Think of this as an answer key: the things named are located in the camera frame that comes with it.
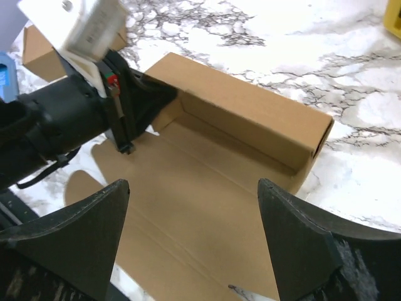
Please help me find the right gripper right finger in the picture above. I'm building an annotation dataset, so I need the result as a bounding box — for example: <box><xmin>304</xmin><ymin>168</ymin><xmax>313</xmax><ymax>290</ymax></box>
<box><xmin>258</xmin><ymin>179</ymin><xmax>400</xmax><ymax>300</ymax></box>

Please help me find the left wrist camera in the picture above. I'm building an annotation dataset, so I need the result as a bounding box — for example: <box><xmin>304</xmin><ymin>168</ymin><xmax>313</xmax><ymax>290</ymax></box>
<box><xmin>18</xmin><ymin>0</ymin><xmax>128</xmax><ymax>98</ymax></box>

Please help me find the brown cardboard box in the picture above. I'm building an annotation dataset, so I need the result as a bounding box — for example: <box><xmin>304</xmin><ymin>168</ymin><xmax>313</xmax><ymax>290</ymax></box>
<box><xmin>64</xmin><ymin>51</ymin><xmax>335</xmax><ymax>301</ymax></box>
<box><xmin>21</xmin><ymin>24</ymin><xmax>128</xmax><ymax>83</ymax></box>

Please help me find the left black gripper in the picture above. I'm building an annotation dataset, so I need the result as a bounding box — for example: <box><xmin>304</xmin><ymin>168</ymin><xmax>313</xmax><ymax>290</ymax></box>
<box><xmin>1</xmin><ymin>51</ymin><xmax>178</xmax><ymax>188</ymax></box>

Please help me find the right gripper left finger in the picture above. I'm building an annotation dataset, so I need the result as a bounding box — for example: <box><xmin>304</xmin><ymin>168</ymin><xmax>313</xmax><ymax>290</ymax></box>
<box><xmin>1</xmin><ymin>179</ymin><xmax>130</xmax><ymax>300</ymax></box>

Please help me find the small blue box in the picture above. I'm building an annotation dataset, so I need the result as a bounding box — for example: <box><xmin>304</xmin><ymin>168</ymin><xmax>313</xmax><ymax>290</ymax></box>
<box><xmin>0</xmin><ymin>52</ymin><xmax>19</xmax><ymax>103</ymax></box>

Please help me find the yellow plastic basket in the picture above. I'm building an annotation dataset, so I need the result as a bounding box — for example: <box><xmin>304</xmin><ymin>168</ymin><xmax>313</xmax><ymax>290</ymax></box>
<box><xmin>383</xmin><ymin>0</ymin><xmax>401</xmax><ymax>39</ymax></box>

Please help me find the folded brown cardboard box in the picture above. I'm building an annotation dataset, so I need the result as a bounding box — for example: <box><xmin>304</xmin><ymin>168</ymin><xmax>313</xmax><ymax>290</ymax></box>
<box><xmin>21</xmin><ymin>24</ymin><xmax>128</xmax><ymax>83</ymax></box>

